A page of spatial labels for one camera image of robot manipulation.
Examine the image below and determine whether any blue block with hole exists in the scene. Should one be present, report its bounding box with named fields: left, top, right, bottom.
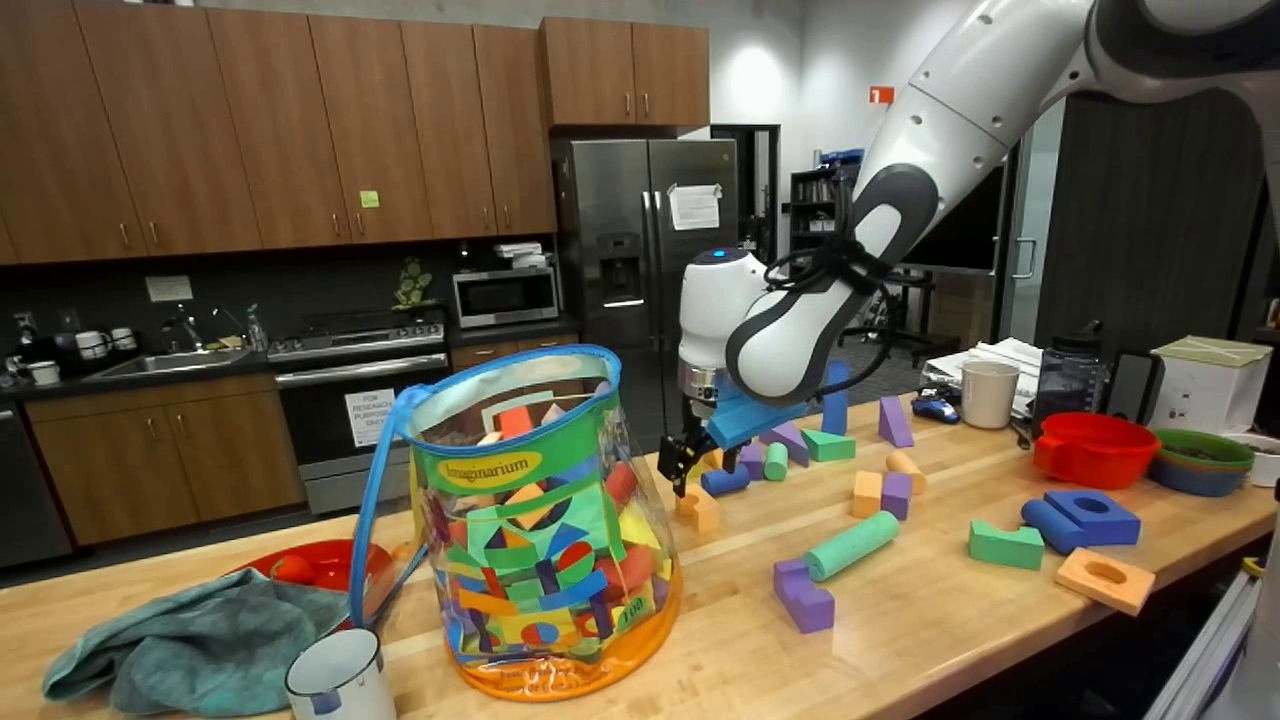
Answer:
left=1042, top=483, right=1143, bottom=554

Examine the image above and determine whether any large black screen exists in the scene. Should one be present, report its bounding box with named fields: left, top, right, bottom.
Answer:
left=917, top=163, right=1014, bottom=272

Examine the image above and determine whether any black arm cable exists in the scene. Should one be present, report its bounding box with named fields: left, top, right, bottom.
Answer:
left=759, top=238, right=902, bottom=395

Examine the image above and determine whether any white enamel mug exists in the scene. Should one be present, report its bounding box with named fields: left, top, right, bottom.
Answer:
left=282, top=624, right=400, bottom=720

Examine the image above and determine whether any long green cylinder block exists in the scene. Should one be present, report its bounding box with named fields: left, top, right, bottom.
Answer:
left=803, top=510, right=906, bottom=590

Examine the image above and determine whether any green rectangular block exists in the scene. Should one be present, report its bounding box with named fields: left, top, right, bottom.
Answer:
left=800, top=428, right=860, bottom=469

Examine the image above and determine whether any wooden base cabinet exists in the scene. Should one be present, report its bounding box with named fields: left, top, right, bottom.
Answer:
left=447, top=329, right=582, bottom=372
left=20, top=372, right=308, bottom=554

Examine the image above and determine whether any blue bowl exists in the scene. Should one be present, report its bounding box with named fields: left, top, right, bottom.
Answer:
left=1153, top=458, right=1256, bottom=500

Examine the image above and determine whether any purple rectangular block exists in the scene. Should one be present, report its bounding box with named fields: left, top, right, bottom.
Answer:
left=880, top=471, right=917, bottom=525

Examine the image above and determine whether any orange square block with hole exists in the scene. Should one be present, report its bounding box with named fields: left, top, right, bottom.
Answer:
left=1053, top=543, right=1160, bottom=622

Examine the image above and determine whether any white storage box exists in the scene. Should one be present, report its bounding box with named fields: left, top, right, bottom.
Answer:
left=1148, top=332, right=1277, bottom=437

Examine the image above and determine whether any orange cube block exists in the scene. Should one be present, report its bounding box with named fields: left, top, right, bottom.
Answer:
left=672, top=483, right=725, bottom=542

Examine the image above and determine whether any silver microwave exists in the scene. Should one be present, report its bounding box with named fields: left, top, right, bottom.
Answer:
left=447, top=263, right=567, bottom=337

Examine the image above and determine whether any black dishwasher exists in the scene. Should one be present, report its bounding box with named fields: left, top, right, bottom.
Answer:
left=0, top=395, right=74, bottom=573

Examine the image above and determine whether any white paper sheet on fridge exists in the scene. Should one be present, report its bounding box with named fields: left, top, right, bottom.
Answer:
left=665, top=180, right=725, bottom=238

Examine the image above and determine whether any kitchen sink faucet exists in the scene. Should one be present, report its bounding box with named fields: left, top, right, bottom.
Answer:
left=174, top=302, right=212, bottom=358

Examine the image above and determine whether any white wall plate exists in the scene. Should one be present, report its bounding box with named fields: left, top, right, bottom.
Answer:
left=140, top=272, right=199, bottom=308

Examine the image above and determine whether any large blue cylinder block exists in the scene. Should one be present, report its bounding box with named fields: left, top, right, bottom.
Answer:
left=1022, top=495, right=1087, bottom=559

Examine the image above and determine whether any small blue object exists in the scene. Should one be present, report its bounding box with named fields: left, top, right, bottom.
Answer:
left=913, top=394, right=964, bottom=428

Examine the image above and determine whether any large purple wedge block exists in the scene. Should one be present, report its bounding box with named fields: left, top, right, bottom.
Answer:
left=766, top=420, right=815, bottom=469

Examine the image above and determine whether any long wooden wall cabinet row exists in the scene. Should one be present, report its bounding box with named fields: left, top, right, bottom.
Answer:
left=0, top=0, right=559, bottom=267

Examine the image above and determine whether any small blue cylinder block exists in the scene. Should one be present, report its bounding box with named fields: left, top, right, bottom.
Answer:
left=702, top=461, right=755, bottom=506

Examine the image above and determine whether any teal cloth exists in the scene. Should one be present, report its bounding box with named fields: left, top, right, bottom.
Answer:
left=42, top=570, right=354, bottom=720

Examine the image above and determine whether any small green plant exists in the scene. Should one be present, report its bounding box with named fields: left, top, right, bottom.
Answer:
left=388, top=257, right=442, bottom=316

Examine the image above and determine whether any stainless steel fridge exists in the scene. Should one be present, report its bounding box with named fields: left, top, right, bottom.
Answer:
left=553, top=131, right=746, bottom=458

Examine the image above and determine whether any clear plastic block bag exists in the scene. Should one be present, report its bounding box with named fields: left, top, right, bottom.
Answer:
left=349, top=339, right=690, bottom=709

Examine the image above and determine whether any black flat device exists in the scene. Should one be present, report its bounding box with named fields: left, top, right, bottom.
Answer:
left=1103, top=350, right=1163, bottom=428

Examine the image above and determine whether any purple notched block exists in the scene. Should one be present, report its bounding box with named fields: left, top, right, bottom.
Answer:
left=774, top=555, right=842, bottom=636

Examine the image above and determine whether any short wooden wall cabinet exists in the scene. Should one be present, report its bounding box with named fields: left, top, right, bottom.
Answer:
left=538, top=16, right=714, bottom=131

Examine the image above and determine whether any green arch block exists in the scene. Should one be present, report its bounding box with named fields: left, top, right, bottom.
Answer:
left=964, top=515, right=1047, bottom=576

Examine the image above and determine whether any green bowl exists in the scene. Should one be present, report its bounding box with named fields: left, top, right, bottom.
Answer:
left=1153, top=425, right=1260, bottom=471

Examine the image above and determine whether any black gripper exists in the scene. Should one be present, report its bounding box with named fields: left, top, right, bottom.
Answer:
left=657, top=414, right=733, bottom=500

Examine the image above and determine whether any purple triangle block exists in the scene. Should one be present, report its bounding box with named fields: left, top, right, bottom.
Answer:
left=876, top=394, right=920, bottom=453

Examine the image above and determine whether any stainless steel oven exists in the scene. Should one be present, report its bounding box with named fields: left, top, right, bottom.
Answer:
left=272, top=316, right=458, bottom=515

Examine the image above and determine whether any red plastic bowl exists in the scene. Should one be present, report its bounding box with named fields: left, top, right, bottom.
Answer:
left=249, top=537, right=406, bottom=597
left=1033, top=409, right=1163, bottom=493

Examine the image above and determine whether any dark storage shelf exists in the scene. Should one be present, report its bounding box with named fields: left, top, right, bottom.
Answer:
left=787, top=163, right=860, bottom=257

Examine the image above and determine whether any white paper stack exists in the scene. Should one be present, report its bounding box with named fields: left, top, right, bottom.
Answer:
left=920, top=337, right=1047, bottom=405

